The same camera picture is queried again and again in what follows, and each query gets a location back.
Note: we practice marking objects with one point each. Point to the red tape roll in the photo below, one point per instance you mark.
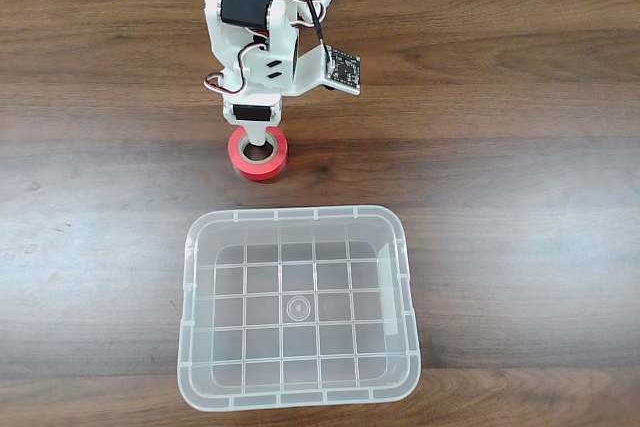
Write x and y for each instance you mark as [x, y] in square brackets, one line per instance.
[260, 169]

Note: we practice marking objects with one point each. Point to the clear plastic storage box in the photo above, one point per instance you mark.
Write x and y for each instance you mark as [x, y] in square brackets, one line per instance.
[300, 307]

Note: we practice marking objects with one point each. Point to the camera module on white bracket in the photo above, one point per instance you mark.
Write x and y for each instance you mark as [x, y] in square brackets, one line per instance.
[344, 69]

